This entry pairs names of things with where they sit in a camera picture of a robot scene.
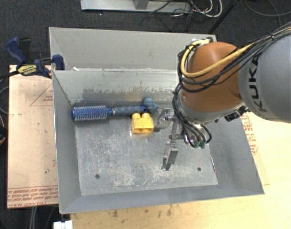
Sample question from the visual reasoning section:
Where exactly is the yellow toy building block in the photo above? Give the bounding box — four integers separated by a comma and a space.
131, 112, 155, 135

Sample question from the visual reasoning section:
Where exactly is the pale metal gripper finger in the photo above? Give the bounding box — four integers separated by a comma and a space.
153, 108, 172, 133
161, 141, 179, 171

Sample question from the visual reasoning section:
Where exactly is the blue-grey toy animal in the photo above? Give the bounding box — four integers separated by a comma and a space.
143, 97, 160, 115

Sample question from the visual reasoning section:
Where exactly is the blue hairbrush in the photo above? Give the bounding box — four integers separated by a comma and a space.
72, 104, 148, 122

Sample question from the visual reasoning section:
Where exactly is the black cylinder on white bracket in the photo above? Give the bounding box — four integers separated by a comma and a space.
224, 105, 249, 123

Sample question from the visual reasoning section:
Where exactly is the brown cardboard board, red print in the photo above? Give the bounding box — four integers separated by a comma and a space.
7, 64, 271, 209

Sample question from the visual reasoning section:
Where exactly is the grey metal bin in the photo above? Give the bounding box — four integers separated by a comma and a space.
49, 27, 265, 214

